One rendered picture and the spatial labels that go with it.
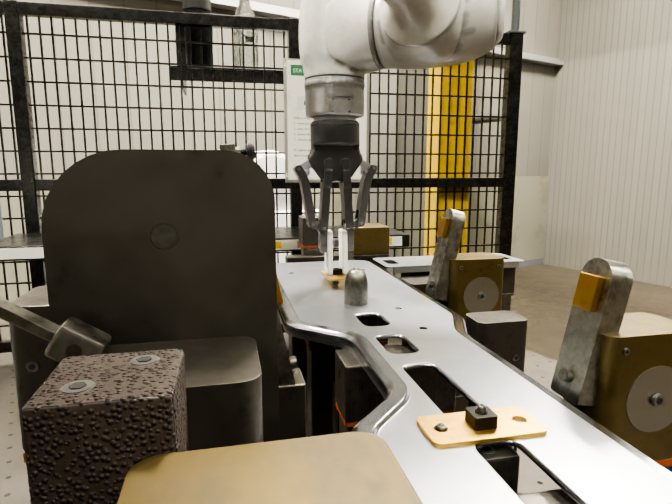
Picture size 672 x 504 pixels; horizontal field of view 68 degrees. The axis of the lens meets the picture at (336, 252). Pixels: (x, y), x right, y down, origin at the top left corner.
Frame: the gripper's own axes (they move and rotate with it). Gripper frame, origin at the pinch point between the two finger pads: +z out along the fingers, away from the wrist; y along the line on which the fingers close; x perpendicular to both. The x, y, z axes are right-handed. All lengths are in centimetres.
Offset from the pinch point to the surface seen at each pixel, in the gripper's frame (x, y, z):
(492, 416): -47.4, 0.4, 3.7
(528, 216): 461, 341, 47
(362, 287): -14.1, 0.4, 2.5
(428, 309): -17.8, 8.3, 5.0
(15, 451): 13, -54, 34
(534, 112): 462, 342, -75
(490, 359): -35.2, 7.2, 5.0
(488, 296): -8.5, 22.1, 6.5
